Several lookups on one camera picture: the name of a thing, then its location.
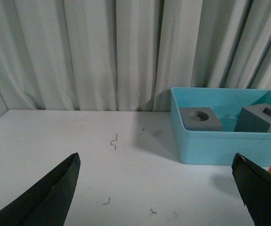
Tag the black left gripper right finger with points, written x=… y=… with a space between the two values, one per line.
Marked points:
x=254 y=186

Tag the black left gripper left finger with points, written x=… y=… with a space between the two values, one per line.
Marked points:
x=47 y=202

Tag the gray block with square hole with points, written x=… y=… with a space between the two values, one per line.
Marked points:
x=254 y=118

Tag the gray block with round hole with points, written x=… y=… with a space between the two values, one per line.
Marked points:
x=200 y=119

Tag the light blue plastic box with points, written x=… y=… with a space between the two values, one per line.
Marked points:
x=219 y=148

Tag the white pleated curtain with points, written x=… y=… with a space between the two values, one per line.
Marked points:
x=126 y=55

